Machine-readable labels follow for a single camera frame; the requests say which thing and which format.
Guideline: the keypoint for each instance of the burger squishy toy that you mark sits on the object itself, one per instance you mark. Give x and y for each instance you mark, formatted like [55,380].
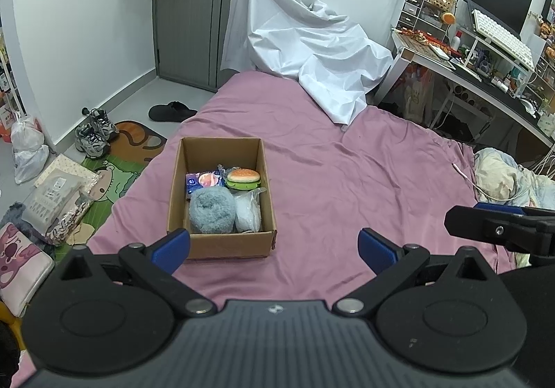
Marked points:
[243,178]

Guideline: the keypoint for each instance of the cardboard box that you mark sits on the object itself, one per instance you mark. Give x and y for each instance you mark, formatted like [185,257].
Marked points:
[230,245]

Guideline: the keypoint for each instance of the grey clear plastic package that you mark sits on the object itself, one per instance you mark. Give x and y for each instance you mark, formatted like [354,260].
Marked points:
[47,210]

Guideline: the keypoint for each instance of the grey door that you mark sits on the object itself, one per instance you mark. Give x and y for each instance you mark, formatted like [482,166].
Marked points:
[195,11]

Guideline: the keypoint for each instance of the brown cat shaped rug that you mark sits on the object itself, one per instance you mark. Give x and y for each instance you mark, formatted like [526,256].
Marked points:
[143,137]

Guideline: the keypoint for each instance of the row of small figurines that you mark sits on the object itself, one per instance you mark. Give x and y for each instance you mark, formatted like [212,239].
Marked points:
[548,39]

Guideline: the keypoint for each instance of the white bottle red cap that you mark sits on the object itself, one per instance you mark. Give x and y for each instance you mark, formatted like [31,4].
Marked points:
[457,42]

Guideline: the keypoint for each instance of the small orange burger figure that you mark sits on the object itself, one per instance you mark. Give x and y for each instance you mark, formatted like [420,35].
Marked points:
[448,18]

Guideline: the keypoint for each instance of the clear bubble plastic bag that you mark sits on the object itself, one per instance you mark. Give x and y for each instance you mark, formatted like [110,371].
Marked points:
[222,168]

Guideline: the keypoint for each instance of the floral patterned cloth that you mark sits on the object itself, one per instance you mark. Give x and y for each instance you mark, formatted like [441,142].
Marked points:
[71,221]

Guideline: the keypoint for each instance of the grey mini drawer organiser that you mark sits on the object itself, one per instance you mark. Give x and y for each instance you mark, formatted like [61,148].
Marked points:
[409,11]

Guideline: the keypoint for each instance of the black slipper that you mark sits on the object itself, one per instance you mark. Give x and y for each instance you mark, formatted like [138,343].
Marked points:
[171,111]

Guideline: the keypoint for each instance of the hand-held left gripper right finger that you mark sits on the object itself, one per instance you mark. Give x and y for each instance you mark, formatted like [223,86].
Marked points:
[377,251]

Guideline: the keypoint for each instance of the grey sneaker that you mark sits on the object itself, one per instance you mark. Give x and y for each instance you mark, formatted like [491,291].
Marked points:
[105,123]
[92,141]

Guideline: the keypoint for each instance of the pastel patterned quilt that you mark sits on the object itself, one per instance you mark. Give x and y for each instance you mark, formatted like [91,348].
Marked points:
[498,175]

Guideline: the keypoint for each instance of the white plastic carrier bag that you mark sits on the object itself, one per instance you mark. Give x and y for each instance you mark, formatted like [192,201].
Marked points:
[29,149]

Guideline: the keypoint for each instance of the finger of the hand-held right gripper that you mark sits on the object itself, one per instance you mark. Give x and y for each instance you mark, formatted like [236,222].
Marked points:
[503,208]
[485,225]

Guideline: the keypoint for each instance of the pink cartoon cushion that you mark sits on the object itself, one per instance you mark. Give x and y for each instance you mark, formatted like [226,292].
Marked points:
[19,266]

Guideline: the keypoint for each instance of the white keyboard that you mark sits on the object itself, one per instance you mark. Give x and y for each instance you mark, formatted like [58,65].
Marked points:
[503,37]

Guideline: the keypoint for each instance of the beige dotted pouch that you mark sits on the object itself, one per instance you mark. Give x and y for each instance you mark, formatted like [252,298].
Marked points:
[65,171]

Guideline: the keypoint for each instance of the printed shopping bag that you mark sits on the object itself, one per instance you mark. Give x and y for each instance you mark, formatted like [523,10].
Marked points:
[417,93]

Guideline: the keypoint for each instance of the blue snack packet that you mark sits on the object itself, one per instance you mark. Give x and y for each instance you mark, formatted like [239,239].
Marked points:
[203,182]

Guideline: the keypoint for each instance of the white filled plastic bag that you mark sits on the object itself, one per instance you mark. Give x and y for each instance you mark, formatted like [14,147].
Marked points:
[248,214]

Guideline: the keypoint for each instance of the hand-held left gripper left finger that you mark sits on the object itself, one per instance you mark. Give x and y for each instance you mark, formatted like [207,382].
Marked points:
[171,251]

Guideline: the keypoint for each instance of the white cover sheet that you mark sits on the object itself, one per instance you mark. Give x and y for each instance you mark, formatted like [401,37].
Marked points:
[303,45]

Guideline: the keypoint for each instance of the green cartoon floor mat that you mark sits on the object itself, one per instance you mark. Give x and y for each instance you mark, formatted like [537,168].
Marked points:
[117,180]

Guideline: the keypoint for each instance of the pink bed sheet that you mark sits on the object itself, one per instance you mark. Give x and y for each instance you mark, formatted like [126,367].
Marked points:
[347,180]

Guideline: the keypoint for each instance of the white desk dark top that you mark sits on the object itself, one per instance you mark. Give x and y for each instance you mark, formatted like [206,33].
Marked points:
[477,82]

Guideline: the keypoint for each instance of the red patterned desk cloth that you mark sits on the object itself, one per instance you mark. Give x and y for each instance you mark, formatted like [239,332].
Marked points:
[420,40]

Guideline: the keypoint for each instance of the white desk riser shelf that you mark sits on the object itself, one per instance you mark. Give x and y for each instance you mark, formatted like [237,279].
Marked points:
[490,54]

